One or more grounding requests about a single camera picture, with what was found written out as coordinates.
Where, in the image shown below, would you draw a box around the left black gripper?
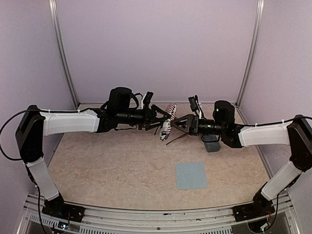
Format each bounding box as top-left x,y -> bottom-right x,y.
117,104 -> 171,131

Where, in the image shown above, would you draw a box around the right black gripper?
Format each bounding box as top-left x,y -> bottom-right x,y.
170,114 -> 225,136

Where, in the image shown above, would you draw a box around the newspaper print glasses case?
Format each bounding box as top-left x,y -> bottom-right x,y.
159,102 -> 177,141

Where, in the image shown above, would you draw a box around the blue-grey hard glasses case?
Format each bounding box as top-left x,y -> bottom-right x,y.
201,135 -> 221,153

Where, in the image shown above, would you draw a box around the blue cleaning cloth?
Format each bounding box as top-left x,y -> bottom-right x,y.
175,162 -> 208,190

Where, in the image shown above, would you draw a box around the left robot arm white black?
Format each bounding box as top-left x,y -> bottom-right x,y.
16,87 -> 171,217

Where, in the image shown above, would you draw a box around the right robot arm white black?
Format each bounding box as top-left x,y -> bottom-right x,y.
171,100 -> 312,216

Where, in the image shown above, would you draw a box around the brown sunglasses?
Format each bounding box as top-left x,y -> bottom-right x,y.
154,126 -> 188,146

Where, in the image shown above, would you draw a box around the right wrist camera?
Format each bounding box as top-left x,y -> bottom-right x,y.
188,97 -> 198,112

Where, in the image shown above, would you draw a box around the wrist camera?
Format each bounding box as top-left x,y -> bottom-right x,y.
188,97 -> 198,112
141,91 -> 154,106

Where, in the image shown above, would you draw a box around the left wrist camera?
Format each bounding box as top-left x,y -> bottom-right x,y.
141,91 -> 154,106

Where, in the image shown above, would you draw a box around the aluminium front rail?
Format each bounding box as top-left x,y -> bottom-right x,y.
15,195 -> 300,234

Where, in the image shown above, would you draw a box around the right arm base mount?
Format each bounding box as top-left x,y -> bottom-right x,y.
232,190 -> 275,222

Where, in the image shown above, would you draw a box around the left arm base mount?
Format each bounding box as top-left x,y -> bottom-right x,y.
42,194 -> 85,223

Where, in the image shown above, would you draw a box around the right aluminium corner post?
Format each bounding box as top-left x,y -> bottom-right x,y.
237,0 -> 265,105

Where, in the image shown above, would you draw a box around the aluminium corner post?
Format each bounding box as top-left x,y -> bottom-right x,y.
237,0 -> 265,105
49,0 -> 80,108

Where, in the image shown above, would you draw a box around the left aluminium corner post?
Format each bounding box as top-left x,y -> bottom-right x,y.
49,0 -> 80,108

